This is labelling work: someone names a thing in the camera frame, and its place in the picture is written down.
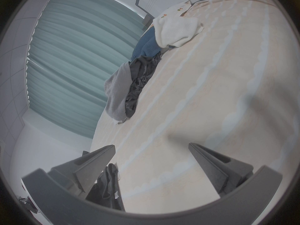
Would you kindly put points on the black chest of drawers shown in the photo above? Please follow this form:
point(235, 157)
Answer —
point(85, 152)

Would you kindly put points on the black T-shirt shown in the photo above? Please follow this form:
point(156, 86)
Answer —
point(107, 189)

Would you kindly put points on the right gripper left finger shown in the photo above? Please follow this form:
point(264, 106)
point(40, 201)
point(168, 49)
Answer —
point(89, 170)

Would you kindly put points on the blue-green curtain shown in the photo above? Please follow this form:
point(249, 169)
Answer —
point(77, 62)

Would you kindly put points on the white printed pillow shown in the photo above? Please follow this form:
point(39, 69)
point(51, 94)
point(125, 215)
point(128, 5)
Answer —
point(175, 9)

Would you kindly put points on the grey bedside table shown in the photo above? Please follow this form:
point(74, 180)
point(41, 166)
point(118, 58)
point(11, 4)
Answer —
point(147, 22)

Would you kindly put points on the bed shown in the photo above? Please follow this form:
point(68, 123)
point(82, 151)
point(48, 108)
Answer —
point(211, 90)

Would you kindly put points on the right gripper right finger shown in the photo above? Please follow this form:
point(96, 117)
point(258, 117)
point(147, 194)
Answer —
point(215, 170)

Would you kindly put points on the pile of clothes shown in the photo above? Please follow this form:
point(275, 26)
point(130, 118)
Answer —
point(140, 74)

